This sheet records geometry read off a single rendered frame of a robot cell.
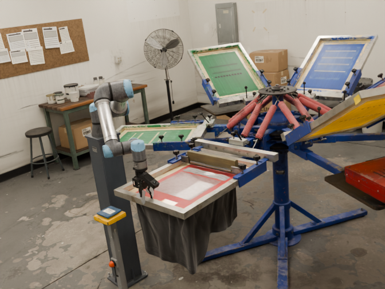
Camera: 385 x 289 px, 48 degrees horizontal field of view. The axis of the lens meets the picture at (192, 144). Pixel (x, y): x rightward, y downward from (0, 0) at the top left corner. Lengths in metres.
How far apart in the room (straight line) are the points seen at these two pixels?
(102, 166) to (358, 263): 2.06
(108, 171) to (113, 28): 4.22
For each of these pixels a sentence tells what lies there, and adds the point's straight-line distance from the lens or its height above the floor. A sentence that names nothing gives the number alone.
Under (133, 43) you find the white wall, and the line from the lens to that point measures 7.27.
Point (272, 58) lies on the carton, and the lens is 6.77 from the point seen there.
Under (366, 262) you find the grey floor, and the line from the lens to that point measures 3.65.
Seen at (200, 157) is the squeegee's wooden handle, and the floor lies 1.03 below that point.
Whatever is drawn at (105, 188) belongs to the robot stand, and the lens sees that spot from 3.14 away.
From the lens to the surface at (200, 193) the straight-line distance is 2.53.
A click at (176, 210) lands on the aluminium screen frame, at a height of 0.99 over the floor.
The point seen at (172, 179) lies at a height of 0.95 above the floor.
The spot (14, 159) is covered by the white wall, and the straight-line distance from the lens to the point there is 6.26.
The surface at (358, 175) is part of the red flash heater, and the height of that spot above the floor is 1.10.
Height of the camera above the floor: 2.03
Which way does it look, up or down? 19 degrees down
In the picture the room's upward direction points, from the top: 6 degrees counter-clockwise
